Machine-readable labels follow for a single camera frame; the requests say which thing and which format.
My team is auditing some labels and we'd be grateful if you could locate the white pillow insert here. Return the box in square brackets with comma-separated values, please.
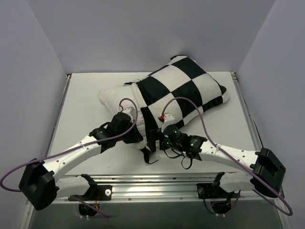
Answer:
[96, 80, 147, 150]

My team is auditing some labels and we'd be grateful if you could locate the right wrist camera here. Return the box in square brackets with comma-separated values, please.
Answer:
[158, 114, 175, 128]

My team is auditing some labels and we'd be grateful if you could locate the aluminium table frame rail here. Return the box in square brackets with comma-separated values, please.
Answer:
[21, 72, 290, 229]

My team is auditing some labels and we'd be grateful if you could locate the purple cable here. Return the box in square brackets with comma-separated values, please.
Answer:
[162, 97, 293, 216]
[0, 97, 138, 193]

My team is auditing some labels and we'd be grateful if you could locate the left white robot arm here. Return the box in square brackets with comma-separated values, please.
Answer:
[19, 112, 143, 210]

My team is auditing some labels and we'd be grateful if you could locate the black white checkered pillowcase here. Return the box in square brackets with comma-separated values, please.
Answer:
[123, 55, 231, 165]

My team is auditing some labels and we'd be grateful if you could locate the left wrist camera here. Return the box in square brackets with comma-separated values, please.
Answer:
[119, 106, 135, 116]

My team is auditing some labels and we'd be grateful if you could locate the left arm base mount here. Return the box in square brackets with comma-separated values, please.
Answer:
[68, 185, 112, 201]

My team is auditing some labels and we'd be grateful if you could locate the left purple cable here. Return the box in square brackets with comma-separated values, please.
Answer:
[0, 97, 138, 193]

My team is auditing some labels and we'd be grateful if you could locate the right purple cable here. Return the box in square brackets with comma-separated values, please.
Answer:
[162, 97, 293, 216]

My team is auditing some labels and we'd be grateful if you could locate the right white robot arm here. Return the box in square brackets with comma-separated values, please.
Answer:
[148, 124, 286, 198]

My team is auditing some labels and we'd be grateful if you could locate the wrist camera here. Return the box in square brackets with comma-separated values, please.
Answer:
[119, 106, 135, 116]
[158, 114, 175, 128]

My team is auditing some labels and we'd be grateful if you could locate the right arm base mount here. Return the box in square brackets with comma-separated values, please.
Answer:
[196, 183, 231, 199]

